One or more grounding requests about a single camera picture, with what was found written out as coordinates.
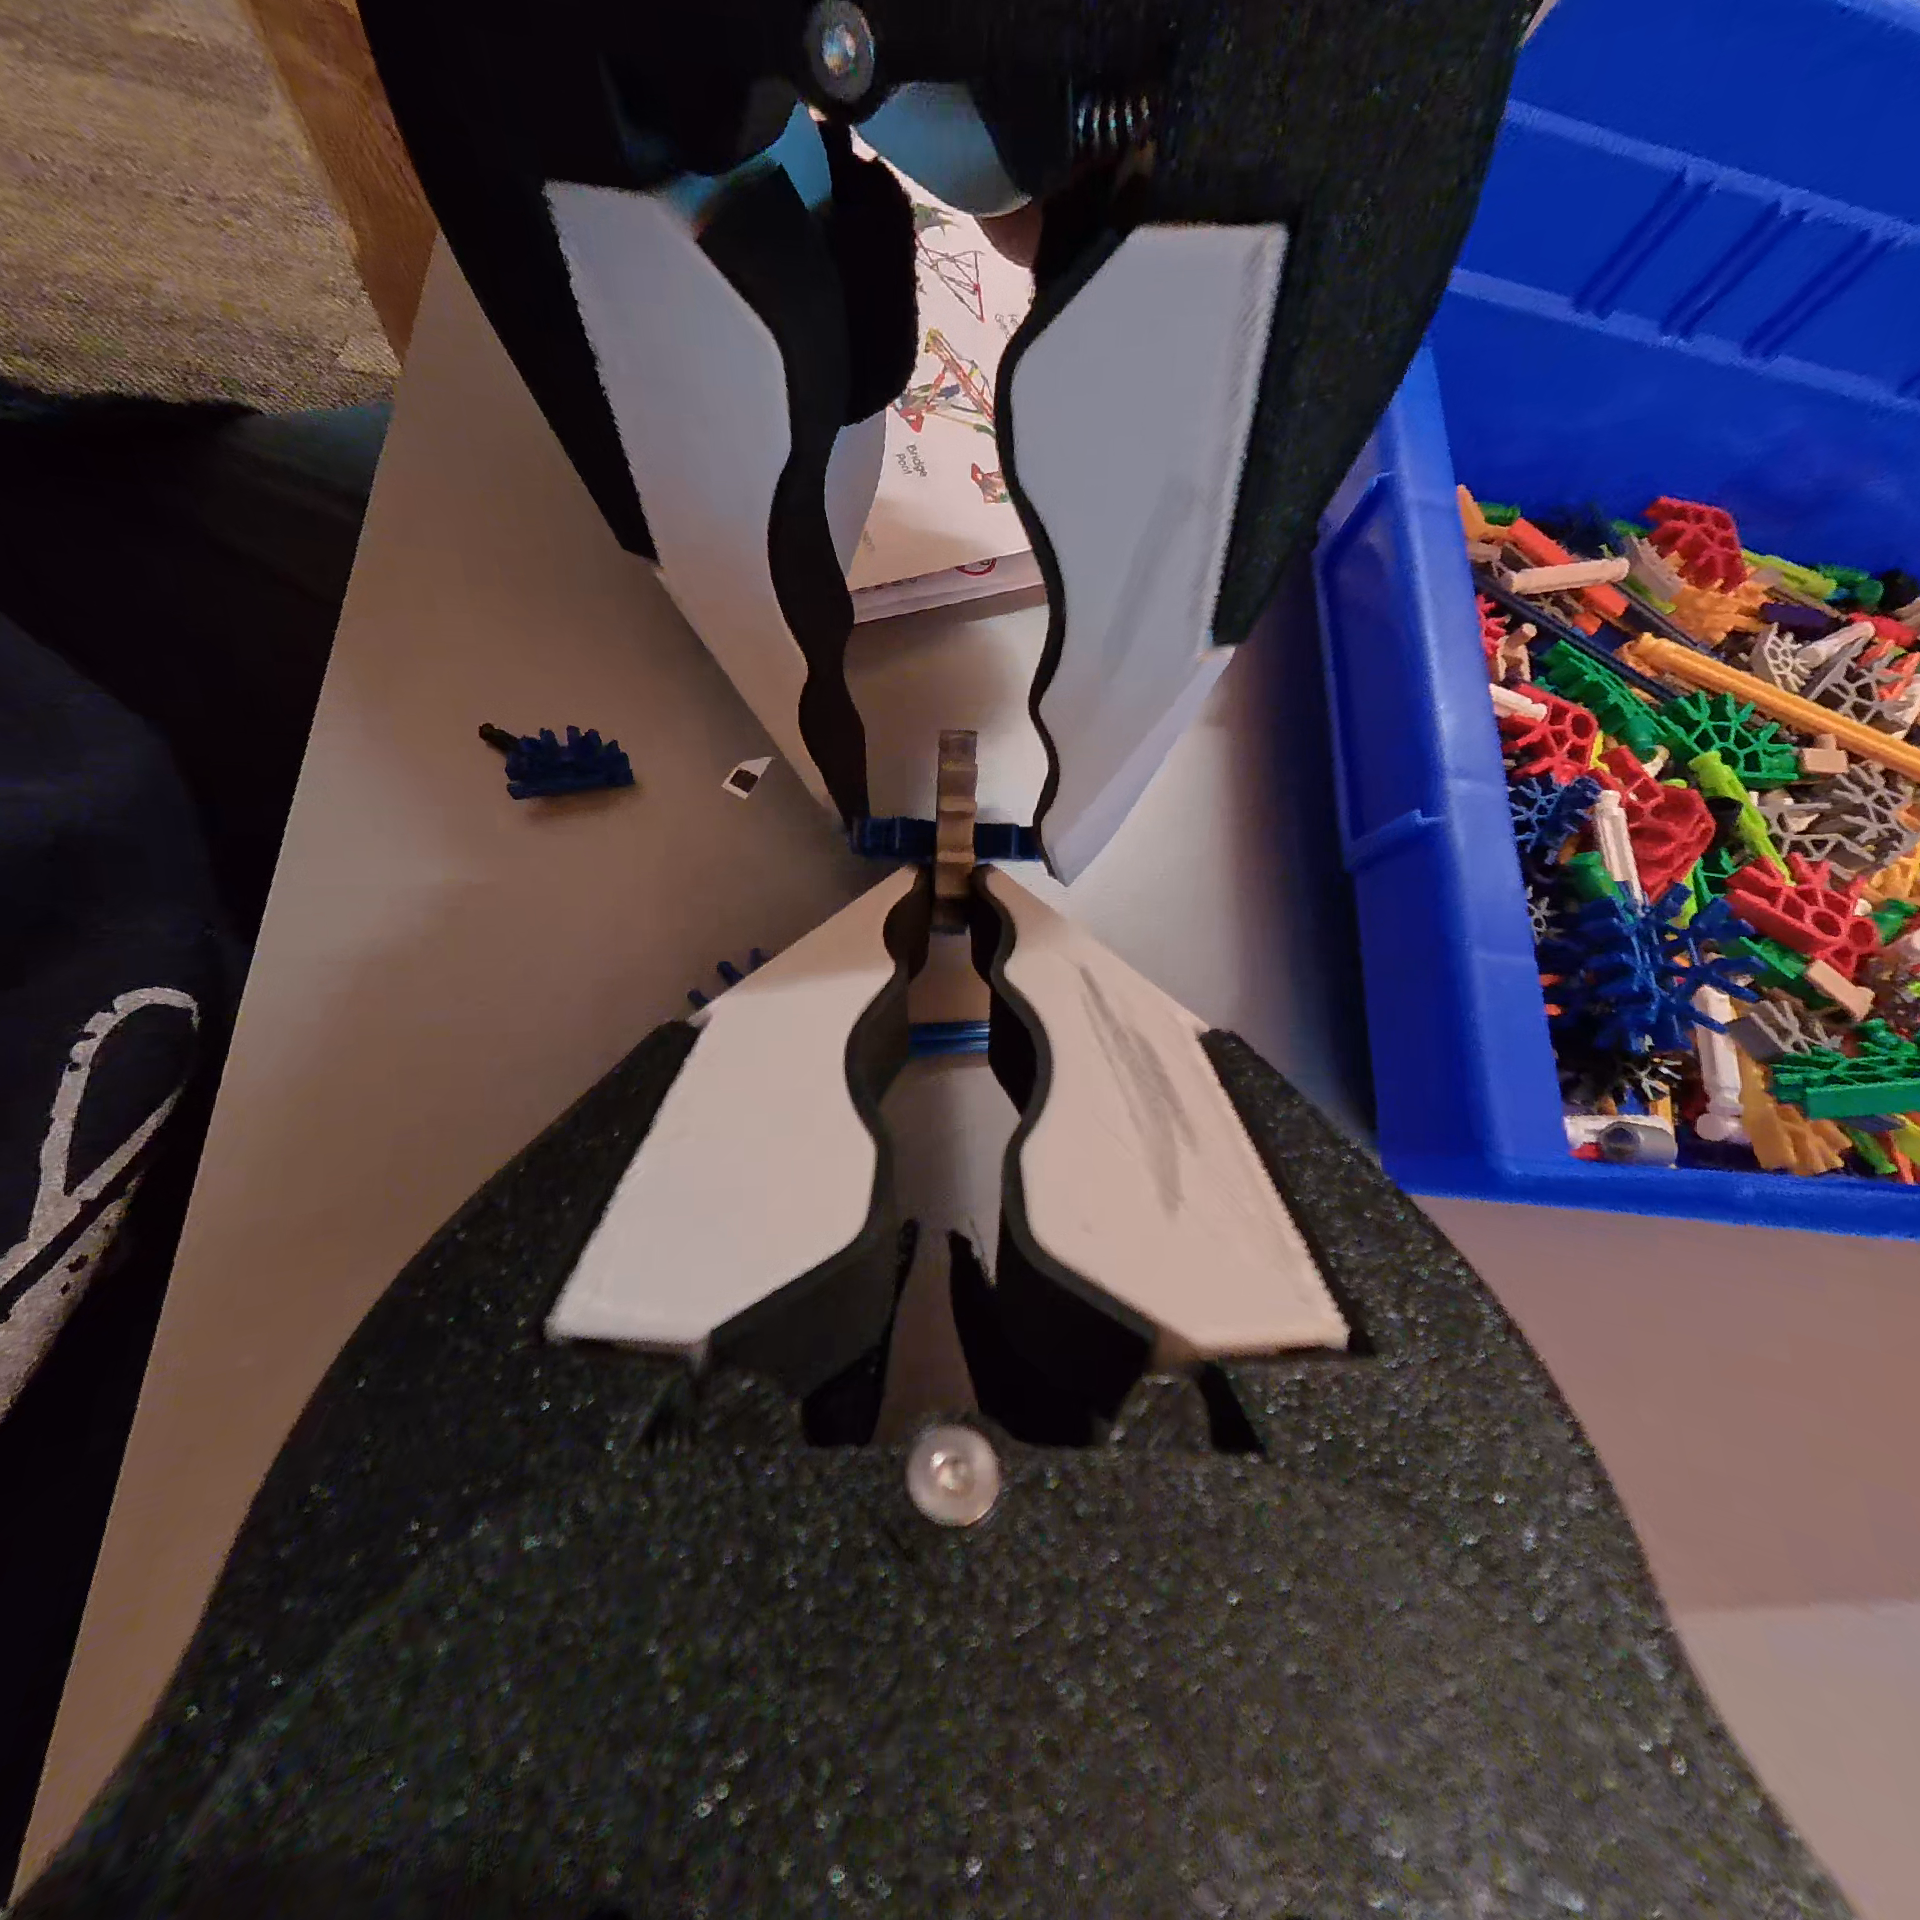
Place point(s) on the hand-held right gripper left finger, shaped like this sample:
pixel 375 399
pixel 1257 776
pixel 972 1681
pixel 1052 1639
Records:
pixel 720 1200

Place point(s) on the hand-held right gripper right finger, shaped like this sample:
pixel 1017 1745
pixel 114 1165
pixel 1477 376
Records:
pixel 1161 1185

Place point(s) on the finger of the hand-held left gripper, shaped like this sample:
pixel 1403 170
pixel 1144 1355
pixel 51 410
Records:
pixel 691 390
pixel 1154 450

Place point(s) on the blue plastic bin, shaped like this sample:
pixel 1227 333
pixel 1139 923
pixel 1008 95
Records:
pixel 1411 902

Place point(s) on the blue double snowflake connector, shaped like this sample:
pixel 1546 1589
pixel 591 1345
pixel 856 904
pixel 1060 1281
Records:
pixel 900 835

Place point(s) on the grey snowflake connector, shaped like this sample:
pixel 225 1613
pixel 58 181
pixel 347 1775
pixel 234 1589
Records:
pixel 956 809

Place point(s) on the toy instruction booklet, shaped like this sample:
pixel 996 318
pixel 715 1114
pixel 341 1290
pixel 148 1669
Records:
pixel 931 494

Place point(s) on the small paper scrap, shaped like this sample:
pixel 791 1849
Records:
pixel 746 776

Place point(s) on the blue connector with black peg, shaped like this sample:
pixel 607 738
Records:
pixel 567 761

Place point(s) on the pile of colourful construction pieces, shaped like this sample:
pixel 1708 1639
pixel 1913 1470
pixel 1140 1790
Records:
pixel 1680 839

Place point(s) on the person's black printed shirt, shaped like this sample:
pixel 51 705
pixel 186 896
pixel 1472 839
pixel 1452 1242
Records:
pixel 89 902

